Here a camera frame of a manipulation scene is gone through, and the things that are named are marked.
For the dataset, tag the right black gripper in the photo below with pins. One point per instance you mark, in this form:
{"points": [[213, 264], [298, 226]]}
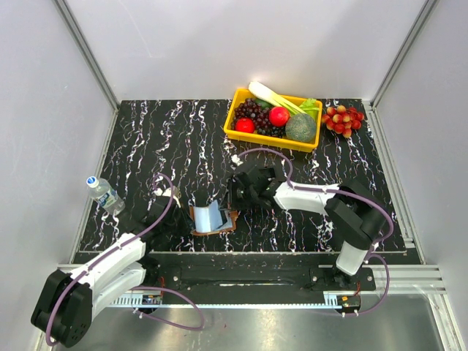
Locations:
{"points": [[229, 199]]}

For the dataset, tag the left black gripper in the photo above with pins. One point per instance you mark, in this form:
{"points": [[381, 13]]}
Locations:
{"points": [[186, 228]]}

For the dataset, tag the brown leather card holder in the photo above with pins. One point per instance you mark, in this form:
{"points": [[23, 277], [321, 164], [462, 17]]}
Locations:
{"points": [[233, 214]]}

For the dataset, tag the black card box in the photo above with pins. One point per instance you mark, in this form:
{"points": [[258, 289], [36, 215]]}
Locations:
{"points": [[273, 173]]}

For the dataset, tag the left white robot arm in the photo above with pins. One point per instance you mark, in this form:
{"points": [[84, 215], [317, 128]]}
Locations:
{"points": [[69, 302]]}

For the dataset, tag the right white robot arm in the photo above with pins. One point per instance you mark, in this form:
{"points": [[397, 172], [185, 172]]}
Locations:
{"points": [[357, 216]]}

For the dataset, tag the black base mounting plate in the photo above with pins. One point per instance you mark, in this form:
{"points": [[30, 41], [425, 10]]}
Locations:
{"points": [[284, 269]]}

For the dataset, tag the red apple front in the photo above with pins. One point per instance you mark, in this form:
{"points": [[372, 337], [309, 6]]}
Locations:
{"points": [[245, 125]]}

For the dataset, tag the red apple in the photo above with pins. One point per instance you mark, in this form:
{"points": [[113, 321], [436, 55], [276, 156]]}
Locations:
{"points": [[245, 125], [279, 116]]}

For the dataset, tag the clear plastic water bottle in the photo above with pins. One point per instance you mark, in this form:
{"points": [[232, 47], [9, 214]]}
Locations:
{"points": [[106, 197]]}

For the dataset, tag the dark purple grape bunch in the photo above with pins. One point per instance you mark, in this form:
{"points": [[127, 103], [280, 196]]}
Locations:
{"points": [[260, 116]]}

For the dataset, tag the red apple back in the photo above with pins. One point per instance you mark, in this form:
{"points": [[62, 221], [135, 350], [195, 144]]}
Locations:
{"points": [[279, 116]]}

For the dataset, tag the green cucumber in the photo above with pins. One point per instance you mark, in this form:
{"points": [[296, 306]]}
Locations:
{"points": [[263, 104]]}

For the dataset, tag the green netted melon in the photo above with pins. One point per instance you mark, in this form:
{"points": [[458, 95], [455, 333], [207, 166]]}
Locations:
{"points": [[301, 128]]}

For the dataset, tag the yellow plastic basket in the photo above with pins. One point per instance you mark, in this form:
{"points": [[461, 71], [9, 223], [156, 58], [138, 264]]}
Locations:
{"points": [[243, 93]]}

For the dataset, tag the white green leek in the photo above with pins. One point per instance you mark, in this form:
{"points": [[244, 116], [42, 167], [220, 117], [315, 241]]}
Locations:
{"points": [[264, 93]]}

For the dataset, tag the red cherry cluster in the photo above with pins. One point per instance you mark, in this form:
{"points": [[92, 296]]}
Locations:
{"points": [[344, 121]]}

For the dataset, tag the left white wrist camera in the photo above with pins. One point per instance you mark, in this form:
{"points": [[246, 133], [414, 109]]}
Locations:
{"points": [[174, 193]]}

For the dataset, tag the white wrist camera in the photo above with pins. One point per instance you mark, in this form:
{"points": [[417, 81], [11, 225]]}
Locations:
{"points": [[236, 160], [174, 193]]}

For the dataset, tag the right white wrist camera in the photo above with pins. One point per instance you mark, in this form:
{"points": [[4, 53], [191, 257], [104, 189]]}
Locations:
{"points": [[236, 160]]}

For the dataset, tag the aluminium frame rail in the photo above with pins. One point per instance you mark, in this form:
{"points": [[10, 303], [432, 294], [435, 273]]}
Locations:
{"points": [[183, 290]]}

